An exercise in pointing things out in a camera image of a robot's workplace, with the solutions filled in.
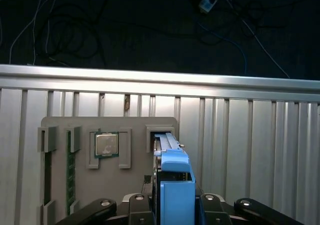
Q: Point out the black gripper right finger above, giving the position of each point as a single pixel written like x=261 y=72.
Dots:
x=212 y=210

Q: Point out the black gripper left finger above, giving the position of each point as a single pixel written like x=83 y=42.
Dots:
x=140 y=210

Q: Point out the hard disk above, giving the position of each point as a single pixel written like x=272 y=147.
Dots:
x=177 y=197

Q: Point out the grey parts rack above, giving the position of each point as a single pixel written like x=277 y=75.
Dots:
x=112 y=185

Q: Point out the silver CPU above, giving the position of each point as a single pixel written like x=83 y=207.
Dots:
x=106 y=145

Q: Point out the green RAM stick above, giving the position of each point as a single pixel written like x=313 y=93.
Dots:
x=70 y=172

